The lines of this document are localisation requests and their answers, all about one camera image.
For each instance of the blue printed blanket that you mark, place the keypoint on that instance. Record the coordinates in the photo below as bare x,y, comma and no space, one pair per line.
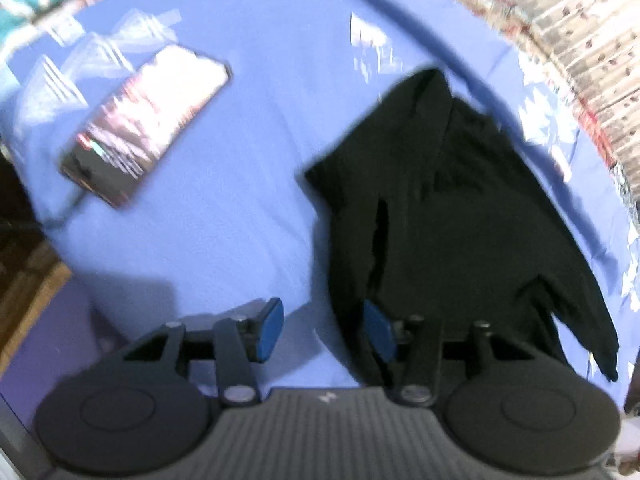
250,170

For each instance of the black smartphone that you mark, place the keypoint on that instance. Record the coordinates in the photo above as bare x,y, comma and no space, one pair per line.
145,120

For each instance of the black pants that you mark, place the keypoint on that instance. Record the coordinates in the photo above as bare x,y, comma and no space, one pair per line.
450,210

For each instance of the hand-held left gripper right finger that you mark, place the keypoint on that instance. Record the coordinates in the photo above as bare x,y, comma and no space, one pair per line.
379,331

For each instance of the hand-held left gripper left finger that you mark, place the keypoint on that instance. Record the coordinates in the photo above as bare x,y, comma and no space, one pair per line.
270,331

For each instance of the beige dotted cloth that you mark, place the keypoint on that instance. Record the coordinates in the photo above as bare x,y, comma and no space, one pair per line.
590,25

